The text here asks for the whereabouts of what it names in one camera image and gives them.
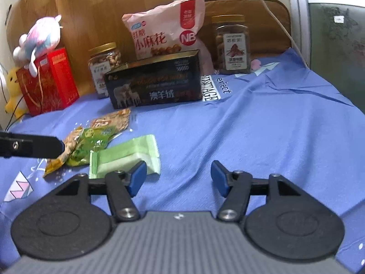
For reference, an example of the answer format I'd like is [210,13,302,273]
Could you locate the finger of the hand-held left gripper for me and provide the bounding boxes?
[0,131,65,159]

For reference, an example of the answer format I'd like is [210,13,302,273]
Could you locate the yellow nut packet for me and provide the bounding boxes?
[43,127,86,177]

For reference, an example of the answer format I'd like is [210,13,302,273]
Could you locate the white cable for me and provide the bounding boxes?
[242,0,310,69]

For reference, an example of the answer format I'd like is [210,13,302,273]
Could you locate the pink and white plush toy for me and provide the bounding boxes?
[12,14,63,77]

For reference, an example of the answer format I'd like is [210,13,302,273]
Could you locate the green pea packet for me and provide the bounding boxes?
[67,127,122,166]

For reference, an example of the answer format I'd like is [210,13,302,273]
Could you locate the blue printed bedsheet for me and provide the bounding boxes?
[0,47,365,266]

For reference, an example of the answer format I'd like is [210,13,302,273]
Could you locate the brown nut jar with label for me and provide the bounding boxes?
[211,15,252,74]

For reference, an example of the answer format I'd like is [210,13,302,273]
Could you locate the brown padded headboard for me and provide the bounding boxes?
[197,0,293,63]

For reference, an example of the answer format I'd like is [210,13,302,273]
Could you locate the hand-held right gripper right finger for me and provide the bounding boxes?
[210,160,307,222]

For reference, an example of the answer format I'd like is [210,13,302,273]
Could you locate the yellow plush toy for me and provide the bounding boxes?
[4,67,29,119]

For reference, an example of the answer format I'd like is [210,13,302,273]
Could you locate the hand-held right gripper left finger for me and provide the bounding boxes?
[46,161,147,221]

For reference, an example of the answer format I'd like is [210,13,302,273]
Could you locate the red gift bag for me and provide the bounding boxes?
[16,47,80,116]

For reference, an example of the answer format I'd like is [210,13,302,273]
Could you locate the black cable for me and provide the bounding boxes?
[0,63,29,129]

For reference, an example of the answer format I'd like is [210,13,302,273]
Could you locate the frosted glass door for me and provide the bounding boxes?
[302,0,365,106]

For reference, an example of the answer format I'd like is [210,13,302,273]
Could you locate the wooden board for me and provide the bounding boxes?
[6,0,174,97]

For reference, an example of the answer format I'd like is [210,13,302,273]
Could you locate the light green snack packet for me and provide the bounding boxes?
[89,135,161,180]

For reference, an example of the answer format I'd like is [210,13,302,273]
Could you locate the large pink snack bag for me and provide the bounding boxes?
[122,0,214,73]

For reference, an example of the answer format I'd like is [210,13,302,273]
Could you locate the peanut jar with yellow lid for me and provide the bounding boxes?
[88,42,124,99]

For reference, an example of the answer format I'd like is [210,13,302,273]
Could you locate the orange peanut packet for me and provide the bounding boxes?
[91,108,132,137]

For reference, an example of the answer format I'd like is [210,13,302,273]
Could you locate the black printed box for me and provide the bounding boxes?
[104,49,203,109]

